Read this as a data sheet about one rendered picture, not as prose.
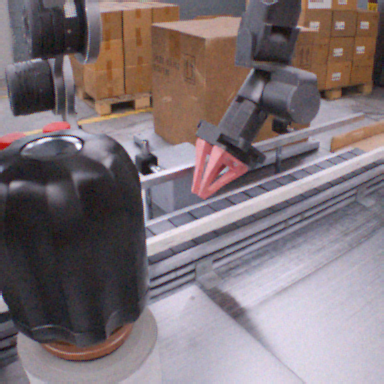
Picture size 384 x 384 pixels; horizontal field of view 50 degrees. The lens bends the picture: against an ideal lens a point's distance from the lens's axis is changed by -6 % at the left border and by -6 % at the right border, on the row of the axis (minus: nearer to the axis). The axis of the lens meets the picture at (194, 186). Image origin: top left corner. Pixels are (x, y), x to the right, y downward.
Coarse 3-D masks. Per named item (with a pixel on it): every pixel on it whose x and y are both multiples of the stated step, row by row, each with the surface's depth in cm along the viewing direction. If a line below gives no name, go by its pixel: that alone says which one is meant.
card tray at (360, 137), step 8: (360, 128) 108; (368, 128) 110; (376, 128) 113; (336, 136) 103; (344, 136) 105; (352, 136) 107; (360, 136) 109; (368, 136) 112; (376, 136) 113; (336, 144) 104; (344, 144) 106; (352, 144) 107; (360, 144) 107; (368, 144) 108; (376, 144) 108
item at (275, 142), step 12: (336, 120) 85; (348, 120) 87; (360, 120) 90; (300, 132) 79; (312, 132) 81; (252, 144) 74; (264, 144) 74; (276, 144) 76; (180, 168) 66; (192, 168) 67; (204, 168) 68; (144, 180) 63; (156, 180) 64; (168, 180) 65
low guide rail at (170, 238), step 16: (352, 160) 80; (368, 160) 82; (320, 176) 74; (336, 176) 77; (272, 192) 69; (288, 192) 70; (240, 208) 65; (256, 208) 67; (192, 224) 61; (208, 224) 62; (224, 224) 64; (160, 240) 58; (176, 240) 60; (0, 304) 47
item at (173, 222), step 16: (336, 160) 88; (288, 176) 82; (304, 176) 82; (352, 176) 82; (240, 192) 76; (256, 192) 76; (304, 192) 76; (320, 192) 77; (208, 208) 72; (224, 208) 72; (272, 208) 72; (160, 224) 67; (176, 224) 67; (240, 224) 67; (192, 240) 64; (208, 240) 64; (160, 256) 60; (0, 320) 48
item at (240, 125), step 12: (228, 108) 64; (240, 108) 62; (252, 108) 61; (204, 120) 65; (228, 120) 62; (240, 120) 62; (252, 120) 62; (264, 120) 63; (228, 132) 61; (240, 132) 62; (252, 132) 62; (228, 144) 64; (240, 144) 59; (264, 156) 62
